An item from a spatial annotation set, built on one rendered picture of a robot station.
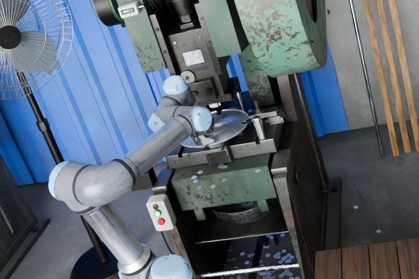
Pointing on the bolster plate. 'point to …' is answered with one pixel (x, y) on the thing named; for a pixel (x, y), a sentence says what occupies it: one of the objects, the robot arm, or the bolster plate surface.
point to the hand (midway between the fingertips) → (202, 144)
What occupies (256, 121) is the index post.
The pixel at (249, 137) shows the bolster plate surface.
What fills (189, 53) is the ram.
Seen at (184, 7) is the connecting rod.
